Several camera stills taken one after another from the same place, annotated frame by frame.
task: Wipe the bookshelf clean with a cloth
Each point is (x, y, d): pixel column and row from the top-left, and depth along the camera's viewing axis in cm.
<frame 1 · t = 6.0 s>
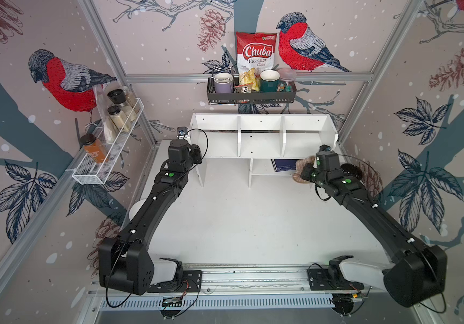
left hand: (197, 140, 81), fingers closed
right hand: (303, 165, 83), fingers closed
white wooden bookshelf: (273, 142, 87), point 26 cm above the table
dark blue book: (281, 165, 94), point 15 cm above the table

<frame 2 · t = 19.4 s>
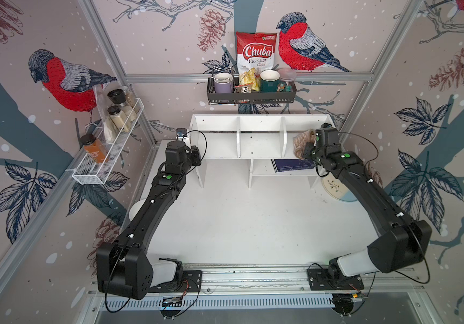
left hand: (199, 142, 80), fingers closed
right hand: (307, 145, 83), fingers closed
the named things where they were.

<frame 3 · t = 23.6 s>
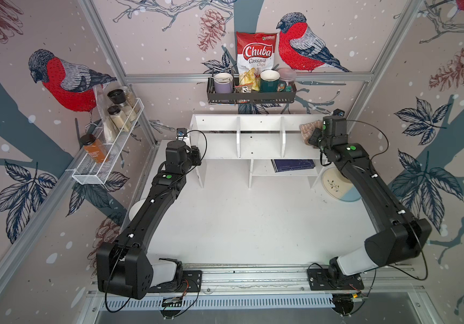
left hand: (199, 142, 80), fingers closed
right hand: (315, 129, 80), fingers closed
the named things where they were.

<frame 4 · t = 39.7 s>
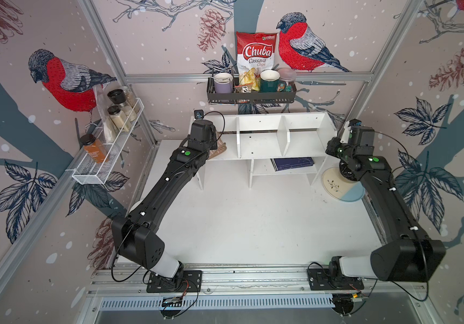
left hand: (210, 129, 78), fingers closed
right hand: (328, 140, 80), fingers closed
the named things where they were.

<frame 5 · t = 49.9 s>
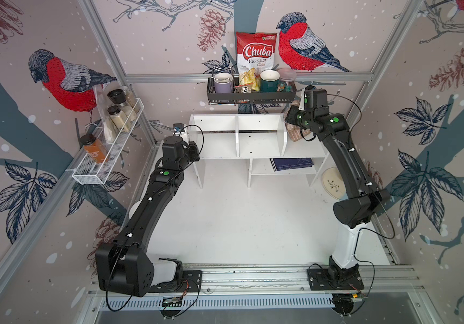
left hand: (197, 137, 79), fingers closed
right hand: (287, 111, 80), fingers closed
the named things where they were.

